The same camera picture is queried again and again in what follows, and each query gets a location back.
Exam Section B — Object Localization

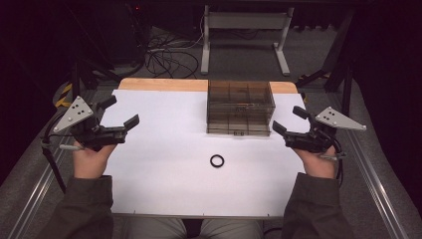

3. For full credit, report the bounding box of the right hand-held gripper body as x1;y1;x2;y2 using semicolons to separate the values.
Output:
284;106;367;154

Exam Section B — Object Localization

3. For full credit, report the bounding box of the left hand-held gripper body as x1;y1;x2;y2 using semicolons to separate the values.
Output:
53;96;129;152

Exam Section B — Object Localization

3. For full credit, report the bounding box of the person's right hand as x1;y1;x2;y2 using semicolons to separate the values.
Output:
293;144;338;180

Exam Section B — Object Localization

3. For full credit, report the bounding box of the person's left hand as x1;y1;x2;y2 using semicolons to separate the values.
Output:
72;140;117;180

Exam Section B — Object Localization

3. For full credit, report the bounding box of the yellow black striped tape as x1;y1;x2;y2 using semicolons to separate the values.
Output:
54;83;74;109

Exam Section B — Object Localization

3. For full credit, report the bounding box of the black tripod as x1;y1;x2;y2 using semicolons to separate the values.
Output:
64;39;122;101

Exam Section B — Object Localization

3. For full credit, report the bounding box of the white paper sheet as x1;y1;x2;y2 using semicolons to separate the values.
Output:
100;89;312;219

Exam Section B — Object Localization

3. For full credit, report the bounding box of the transparent brown drawer box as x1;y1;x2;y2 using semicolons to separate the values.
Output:
206;80;277;137

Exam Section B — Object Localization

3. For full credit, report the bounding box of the black metal stand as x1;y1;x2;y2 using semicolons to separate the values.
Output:
295;8;354;118

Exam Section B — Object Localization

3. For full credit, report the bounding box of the grey metal stand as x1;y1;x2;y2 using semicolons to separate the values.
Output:
200;4;296;78

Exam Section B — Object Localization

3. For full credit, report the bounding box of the person's left leg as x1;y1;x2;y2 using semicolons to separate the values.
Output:
121;217;187;239

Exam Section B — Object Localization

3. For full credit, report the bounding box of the person's leg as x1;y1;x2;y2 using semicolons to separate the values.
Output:
199;218;264;239
121;217;187;239

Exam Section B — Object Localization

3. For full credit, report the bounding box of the person's right leg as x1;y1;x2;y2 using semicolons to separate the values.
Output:
199;218;264;239

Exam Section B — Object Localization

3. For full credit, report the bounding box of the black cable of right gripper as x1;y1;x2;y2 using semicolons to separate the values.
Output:
331;137;348;187

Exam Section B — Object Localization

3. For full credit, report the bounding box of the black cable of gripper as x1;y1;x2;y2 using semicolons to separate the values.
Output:
331;137;348;187
41;114;68;194

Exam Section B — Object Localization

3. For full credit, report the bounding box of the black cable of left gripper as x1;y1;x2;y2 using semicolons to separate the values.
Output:
41;114;68;194

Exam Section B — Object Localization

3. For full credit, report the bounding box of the black ring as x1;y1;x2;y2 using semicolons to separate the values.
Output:
209;153;226;169

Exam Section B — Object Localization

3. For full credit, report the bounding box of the aluminium rail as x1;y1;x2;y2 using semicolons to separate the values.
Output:
344;130;404;239
6;145;69;239

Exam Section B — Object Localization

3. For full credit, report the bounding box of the bundle of floor cables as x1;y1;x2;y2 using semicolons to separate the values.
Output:
144;23;204;80

